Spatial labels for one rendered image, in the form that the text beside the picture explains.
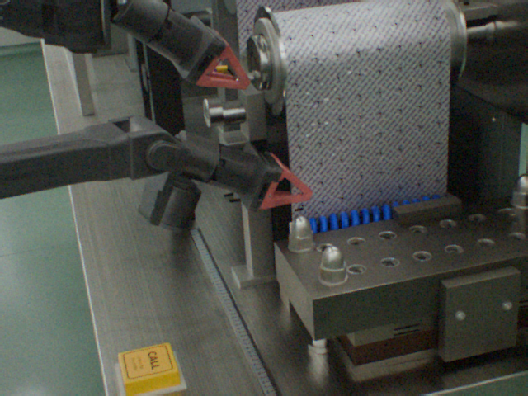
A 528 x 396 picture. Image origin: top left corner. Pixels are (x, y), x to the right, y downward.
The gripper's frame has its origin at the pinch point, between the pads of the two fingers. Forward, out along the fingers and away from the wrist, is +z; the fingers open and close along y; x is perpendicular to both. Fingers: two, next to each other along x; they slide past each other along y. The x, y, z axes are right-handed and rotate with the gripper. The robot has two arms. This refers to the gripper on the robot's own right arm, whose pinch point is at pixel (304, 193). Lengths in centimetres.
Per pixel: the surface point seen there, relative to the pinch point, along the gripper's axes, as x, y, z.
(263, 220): -8.2, -7.8, -0.4
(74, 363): -114, -130, 18
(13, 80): -123, -477, 6
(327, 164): 5.0, 0.3, 1.2
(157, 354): -24.5, 8.9, -14.0
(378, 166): 7.2, 0.3, 8.4
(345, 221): -1.0, 3.5, 5.7
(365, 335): -9.8, 19.0, 6.4
